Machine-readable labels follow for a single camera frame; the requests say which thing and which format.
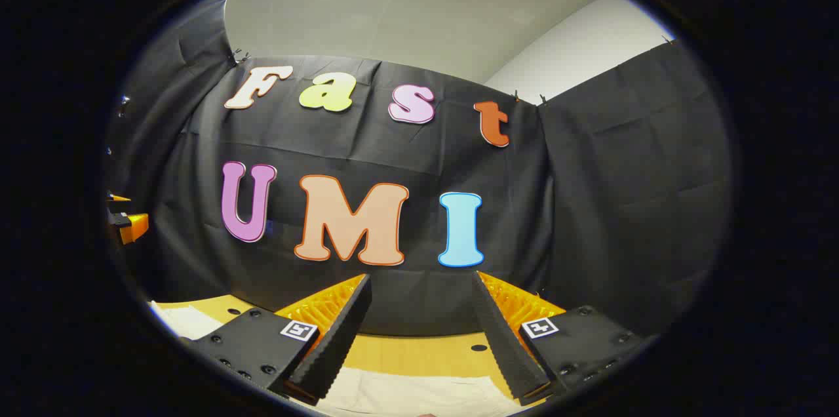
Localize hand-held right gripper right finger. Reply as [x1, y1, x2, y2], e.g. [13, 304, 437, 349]
[472, 271, 656, 406]

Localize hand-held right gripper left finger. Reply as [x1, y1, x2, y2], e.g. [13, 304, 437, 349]
[180, 273, 373, 406]

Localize cream white jeans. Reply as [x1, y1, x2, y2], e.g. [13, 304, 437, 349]
[151, 301, 545, 417]

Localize black backdrop cloth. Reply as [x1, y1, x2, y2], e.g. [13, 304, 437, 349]
[105, 0, 732, 339]

